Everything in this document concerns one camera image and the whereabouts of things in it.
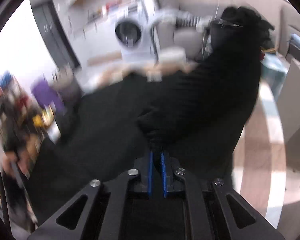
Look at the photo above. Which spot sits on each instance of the shoe rack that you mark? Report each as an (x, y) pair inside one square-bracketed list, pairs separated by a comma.
[(23, 123)]

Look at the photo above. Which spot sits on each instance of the grey blanket on sofa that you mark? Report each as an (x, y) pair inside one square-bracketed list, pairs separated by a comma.
[(181, 19)]

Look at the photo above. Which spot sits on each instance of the purple bag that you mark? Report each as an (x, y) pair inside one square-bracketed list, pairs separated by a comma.
[(46, 96)]

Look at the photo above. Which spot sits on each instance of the white counter cabinet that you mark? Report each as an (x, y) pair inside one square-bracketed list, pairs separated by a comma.
[(95, 38)]

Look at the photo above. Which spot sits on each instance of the black knit sweater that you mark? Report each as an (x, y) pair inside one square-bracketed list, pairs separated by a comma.
[(196, 117)]

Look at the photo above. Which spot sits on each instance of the white front-load washing machine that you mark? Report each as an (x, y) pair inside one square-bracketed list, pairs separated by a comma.
[(133, 36)]

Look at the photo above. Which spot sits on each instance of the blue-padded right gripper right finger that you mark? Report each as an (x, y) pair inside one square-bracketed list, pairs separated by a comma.
[(212, 209)]

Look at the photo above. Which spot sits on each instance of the grey bedside cabinet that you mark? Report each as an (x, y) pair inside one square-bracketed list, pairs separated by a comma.
[(288, 104)]

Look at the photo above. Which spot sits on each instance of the dark door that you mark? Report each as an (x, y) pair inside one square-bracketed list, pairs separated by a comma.
[(54, 36)]

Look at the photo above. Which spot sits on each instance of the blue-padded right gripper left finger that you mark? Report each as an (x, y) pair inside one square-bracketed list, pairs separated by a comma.
[(98, 210)]

